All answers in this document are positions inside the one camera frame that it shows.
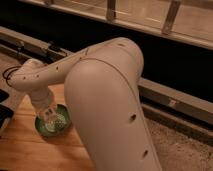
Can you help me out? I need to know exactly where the black cable loop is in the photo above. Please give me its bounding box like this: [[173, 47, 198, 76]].
[[2, 65, 22, 89]]

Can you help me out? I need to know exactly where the window frame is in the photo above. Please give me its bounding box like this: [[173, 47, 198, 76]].
[[21, 0, 213, 50]]

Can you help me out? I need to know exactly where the white bottle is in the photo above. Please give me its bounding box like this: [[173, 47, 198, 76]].
[[41, 107, 58, 132]]

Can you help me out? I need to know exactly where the grey metal rail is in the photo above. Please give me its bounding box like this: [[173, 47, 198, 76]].
[[0, 26, 213, 144]]

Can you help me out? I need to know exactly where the black clamp on rail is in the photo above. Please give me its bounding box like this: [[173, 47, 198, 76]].
[[48, 41, 67, 57]]

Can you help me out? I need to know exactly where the wooden board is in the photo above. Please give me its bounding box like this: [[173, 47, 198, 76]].
[[0, 89, 95, 171]]

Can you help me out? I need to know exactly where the green ceramic bowl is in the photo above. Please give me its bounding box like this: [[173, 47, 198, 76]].
[[35, 104, 71, 137]]

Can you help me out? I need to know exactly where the dark object at left edge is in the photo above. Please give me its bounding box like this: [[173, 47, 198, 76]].
[[0, 89, 14, 136]]

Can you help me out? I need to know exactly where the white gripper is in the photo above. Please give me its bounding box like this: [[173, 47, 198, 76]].
[[29, 88, 55, 113]]

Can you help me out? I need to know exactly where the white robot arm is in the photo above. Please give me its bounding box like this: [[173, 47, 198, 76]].
[[10, 37, 163, 171]]

